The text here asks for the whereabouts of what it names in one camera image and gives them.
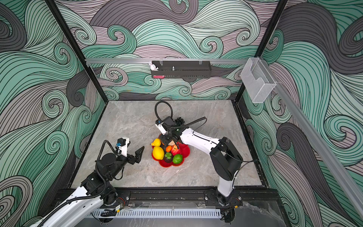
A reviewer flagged black grape bunch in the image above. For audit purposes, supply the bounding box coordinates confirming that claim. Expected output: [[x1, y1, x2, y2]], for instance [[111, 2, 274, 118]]
[[175, 117, 185, 126]]

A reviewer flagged red apple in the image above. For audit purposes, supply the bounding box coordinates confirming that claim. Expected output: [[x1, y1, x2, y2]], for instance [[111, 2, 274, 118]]
[[171, 145, 182, 156]]

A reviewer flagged small yellow citrus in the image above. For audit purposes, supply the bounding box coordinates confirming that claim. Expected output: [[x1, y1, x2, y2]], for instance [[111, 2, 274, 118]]
[[151, 138, 162, 147]]

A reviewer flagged yellow lemon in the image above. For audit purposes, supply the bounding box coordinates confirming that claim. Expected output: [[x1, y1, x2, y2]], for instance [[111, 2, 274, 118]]
[[152, 146, 164, 160]]

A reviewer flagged red flower-shaped bowl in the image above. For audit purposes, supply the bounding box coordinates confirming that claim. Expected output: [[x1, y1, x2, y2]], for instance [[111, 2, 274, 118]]
[[151, 143, 190, 168]]

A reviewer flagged green lime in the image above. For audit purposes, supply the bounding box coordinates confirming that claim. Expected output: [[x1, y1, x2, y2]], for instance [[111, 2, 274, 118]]
[[173, 154, 183, 164]]

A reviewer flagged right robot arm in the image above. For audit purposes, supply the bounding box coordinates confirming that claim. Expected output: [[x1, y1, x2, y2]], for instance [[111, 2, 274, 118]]
[[156, 124, 244, 206]]

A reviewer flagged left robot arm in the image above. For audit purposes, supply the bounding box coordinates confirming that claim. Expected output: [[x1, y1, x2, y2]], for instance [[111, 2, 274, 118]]
[[31, 146, 145, 227]]

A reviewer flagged pink item in shelf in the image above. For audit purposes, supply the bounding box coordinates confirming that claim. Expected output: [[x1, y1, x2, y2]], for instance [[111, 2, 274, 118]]
[[153, 75, 165, 79]]

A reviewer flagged white rabbit figurine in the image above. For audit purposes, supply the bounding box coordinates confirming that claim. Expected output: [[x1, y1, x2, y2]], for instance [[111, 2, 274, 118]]
[[148, 61, 158, 71]]

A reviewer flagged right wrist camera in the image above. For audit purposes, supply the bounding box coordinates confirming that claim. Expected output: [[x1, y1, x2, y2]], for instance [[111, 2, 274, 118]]
[[155, 119, 169, 135]]

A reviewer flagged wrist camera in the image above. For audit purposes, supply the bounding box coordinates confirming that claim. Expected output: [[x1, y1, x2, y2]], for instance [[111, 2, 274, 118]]
[[115, 137, 130, 157], [155, 119, 169, 135]]

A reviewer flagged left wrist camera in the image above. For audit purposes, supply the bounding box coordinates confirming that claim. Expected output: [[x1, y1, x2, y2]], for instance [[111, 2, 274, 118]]
[[115, 137, 130, 157]]

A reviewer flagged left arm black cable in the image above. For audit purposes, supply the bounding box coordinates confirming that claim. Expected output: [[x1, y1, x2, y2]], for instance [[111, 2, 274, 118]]
[[36, 139, 120, 227]]

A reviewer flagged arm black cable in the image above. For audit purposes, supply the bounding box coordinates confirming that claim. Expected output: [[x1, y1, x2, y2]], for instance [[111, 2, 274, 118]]
[[154, 100, 208, 130], [36, 139, 120, 227]]

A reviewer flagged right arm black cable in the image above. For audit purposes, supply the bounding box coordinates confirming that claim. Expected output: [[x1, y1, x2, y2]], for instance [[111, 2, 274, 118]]
[[154, 100, 208, 130]]

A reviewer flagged black wall shelf tray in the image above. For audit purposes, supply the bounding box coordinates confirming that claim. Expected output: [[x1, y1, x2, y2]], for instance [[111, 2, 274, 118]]
[[150, 61, 212, 80]]

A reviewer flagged white perforated cable duct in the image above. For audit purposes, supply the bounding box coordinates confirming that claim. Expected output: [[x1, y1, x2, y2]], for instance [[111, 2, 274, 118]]
[[87, 208, 222, 219]]

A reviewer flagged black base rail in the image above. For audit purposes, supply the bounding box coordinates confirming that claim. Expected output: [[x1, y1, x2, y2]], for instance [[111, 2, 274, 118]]
[[53, 187, 281, 208]]

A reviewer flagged clear plastic wall bin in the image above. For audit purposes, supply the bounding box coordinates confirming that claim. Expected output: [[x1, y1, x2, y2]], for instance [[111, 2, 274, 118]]
[[240, 58, 276, 104]]

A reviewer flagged aluminium rail right wall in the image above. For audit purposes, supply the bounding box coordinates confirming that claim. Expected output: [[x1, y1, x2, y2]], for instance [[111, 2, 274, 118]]
[[261, 59, 363, 218]]

